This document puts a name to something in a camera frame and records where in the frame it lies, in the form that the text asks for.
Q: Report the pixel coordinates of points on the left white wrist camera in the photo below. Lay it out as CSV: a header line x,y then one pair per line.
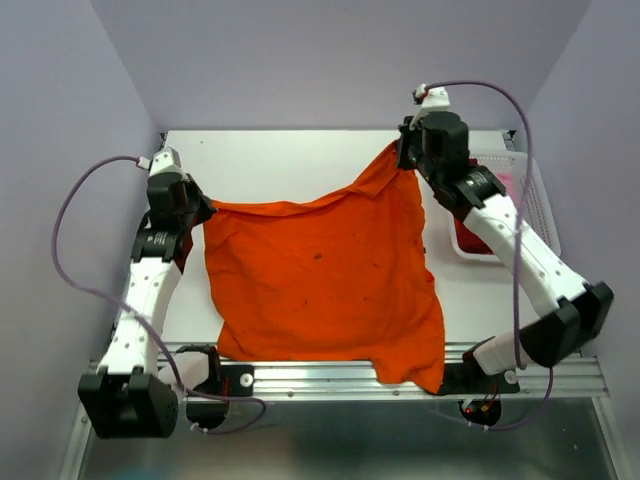
x,y
166,160

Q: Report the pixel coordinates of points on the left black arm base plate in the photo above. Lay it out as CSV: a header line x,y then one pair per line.
x,y
228,380

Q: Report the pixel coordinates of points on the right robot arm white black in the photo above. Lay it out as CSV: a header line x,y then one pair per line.
x,y
571,310

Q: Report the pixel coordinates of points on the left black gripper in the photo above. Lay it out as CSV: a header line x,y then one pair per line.
x,y
205,209

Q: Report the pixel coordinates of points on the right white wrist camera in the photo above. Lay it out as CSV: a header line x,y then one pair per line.
x,y
431,99

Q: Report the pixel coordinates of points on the dark red rolled t-shirt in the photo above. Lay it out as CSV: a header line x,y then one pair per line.
x,y
469,242

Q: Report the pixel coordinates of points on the aluminium mounting rail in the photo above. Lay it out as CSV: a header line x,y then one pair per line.
x,y
575,377

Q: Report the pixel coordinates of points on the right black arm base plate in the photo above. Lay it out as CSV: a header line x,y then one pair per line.
x,y
460,379

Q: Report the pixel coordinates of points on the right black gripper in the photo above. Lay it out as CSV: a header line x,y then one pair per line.
x,y
405,139

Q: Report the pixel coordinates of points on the pink rolled t-shirt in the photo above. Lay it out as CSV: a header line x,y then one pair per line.
x,y
507,180

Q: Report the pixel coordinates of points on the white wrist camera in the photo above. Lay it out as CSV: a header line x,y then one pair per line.
x,y
166,160
431,99

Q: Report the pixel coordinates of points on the orange t-shirt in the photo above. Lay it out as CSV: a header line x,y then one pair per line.
x,y
340,278

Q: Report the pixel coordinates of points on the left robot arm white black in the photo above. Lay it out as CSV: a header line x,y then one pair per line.
x,y
125,397

